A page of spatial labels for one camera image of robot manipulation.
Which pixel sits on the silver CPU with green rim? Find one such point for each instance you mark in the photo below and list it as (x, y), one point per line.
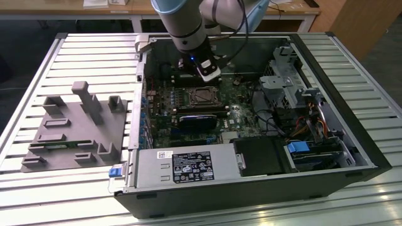
(203, 95)

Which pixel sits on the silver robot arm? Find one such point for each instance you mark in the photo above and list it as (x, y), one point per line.
(182, 21)

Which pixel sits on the CPU socket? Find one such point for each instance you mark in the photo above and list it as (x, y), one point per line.
(203, 103)

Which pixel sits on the RAM slot with white latches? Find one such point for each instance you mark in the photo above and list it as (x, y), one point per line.
(201, 109)
(201, 114)

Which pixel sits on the black plastic drive cover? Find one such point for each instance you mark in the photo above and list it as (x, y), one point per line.
(261, 157)

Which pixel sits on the green motherboard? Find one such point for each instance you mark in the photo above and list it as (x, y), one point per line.
(247, 103)

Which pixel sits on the black graphics card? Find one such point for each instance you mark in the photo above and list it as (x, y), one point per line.
(198, 123)

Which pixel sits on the tall metal disk cage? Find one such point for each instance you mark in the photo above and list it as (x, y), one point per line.
(282, 82)

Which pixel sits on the white box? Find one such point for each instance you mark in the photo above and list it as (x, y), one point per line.
(95, 4)
(118, 2)

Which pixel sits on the silver chipset heatsink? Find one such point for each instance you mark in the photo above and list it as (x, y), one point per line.
(230, 136)

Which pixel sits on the wooden desk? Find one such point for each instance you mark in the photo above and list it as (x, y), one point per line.
(63, 11)

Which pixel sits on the grey parts rack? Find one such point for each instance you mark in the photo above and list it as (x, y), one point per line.
(78, 131)

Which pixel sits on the silver power supply unit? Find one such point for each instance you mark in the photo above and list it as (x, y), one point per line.
(151, 169)

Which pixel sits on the hard disk in blue carrier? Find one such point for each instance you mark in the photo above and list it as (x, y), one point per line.
(298, 147)

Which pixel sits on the wooden cabinet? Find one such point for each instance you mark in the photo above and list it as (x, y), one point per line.
(361, 23)

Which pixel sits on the blue plastic latch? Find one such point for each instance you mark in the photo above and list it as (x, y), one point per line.
(114, 171)

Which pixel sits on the green RAM stick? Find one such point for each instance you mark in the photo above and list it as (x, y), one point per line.
(56, 147)

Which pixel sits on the small metal disk bay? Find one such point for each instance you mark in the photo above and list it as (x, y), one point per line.
(345, 155)

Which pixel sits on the black PC case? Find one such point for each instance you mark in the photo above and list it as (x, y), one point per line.
(251, 200)

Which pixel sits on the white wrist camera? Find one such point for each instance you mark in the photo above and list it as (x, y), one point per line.
(210, 71)

